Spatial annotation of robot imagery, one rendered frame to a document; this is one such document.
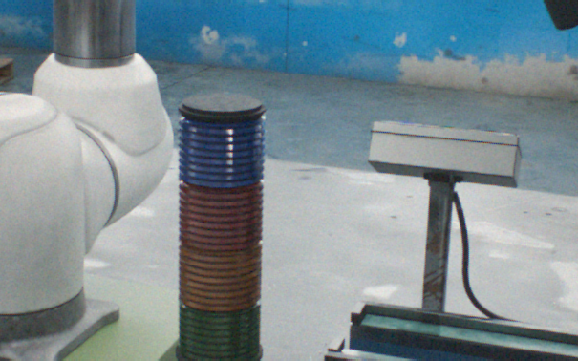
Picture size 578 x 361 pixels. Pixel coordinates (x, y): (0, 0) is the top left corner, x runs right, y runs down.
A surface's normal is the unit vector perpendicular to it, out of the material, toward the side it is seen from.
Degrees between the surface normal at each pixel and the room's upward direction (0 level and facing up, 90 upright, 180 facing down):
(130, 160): 74
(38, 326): 87
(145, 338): 2
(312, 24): 90
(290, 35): 90
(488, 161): 64
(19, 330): 87
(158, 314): 2
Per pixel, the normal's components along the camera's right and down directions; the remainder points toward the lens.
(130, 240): 0.03, -0.96
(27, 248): 0.40, 0.29
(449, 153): -0.25, -0.18
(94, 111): 0.11, 0.03
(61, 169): 0.79, -0.04
